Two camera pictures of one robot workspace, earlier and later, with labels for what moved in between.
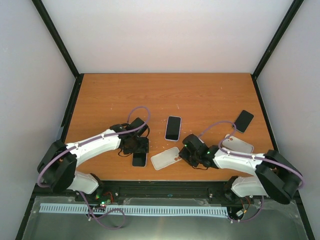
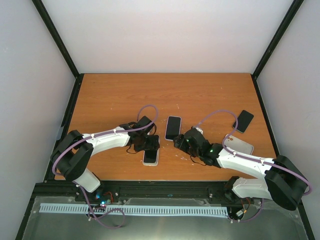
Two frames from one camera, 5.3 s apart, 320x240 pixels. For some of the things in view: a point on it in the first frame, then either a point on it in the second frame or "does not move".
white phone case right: x=235 y=143 does not move
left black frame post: x=62 y=46 does not move
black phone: x=139 y=159 to x=150 y=156
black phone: x=173 y=128 does not move
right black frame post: x=293 y=9 does not move
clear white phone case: x=166 y=158 to x=151 y=164
